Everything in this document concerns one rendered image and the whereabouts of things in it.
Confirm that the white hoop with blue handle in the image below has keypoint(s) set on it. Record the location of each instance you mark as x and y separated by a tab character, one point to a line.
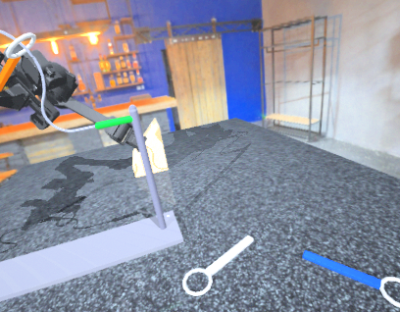
353	274

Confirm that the orange handle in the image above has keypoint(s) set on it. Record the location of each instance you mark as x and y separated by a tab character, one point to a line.
14	59

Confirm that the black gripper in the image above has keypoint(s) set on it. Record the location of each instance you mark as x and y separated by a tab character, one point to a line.
20	94

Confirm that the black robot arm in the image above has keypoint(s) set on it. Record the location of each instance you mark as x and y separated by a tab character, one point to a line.
63	86

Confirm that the white loop with straight handle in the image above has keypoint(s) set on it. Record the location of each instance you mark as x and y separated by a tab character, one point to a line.
215	267

